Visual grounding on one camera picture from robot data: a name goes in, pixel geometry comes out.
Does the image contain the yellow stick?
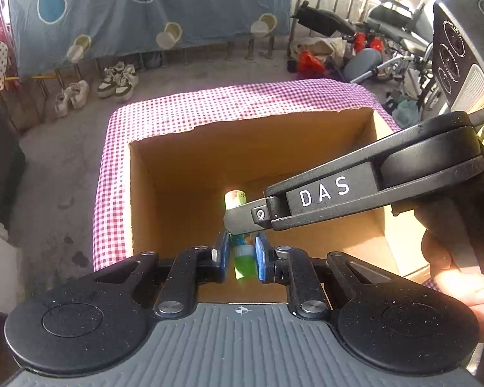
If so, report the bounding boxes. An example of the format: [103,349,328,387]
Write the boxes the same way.
[4,73,58,82]

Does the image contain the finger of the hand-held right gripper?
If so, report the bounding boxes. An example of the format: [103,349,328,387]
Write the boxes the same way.
[223,143,392,236]

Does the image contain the brown cardboard box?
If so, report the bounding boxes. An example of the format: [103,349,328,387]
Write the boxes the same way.
[127,107,433,305]

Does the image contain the black padded legrest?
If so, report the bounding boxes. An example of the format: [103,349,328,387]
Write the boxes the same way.
[290,1,356,38]

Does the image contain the purple checkered cloth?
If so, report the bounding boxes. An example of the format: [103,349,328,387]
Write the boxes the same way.
[93,79,402,273]

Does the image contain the blue sheet with circles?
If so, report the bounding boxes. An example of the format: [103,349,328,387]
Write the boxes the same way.
[7,0,297,79]

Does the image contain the person's right hand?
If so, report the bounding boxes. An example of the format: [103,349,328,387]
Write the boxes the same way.
[421,230,484,344]

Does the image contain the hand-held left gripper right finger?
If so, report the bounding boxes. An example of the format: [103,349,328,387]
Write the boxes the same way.
[254,233,392,317]

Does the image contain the beige cloth bag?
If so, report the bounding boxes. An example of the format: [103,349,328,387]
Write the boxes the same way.
[289,36,348,59]

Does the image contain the grey round cushion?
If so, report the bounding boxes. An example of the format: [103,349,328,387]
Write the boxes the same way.
[342,48,382,84]

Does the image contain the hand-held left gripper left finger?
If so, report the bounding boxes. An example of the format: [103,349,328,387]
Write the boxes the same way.
[93,232,231,317]

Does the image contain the red plastic bag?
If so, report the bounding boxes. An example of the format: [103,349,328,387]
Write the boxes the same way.
[297,50,328,76]

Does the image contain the green plastic bag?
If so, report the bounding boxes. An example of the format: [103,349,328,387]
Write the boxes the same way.
[394,100,421,128]

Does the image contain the dark cabinet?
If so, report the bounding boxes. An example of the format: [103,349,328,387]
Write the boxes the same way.
[0,81,27,230]

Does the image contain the black wheelchair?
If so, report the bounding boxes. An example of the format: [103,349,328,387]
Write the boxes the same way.
[343,0,450,110]

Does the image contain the green dropper bottle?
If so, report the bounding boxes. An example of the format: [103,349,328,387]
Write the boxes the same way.
[224,189,256,281]

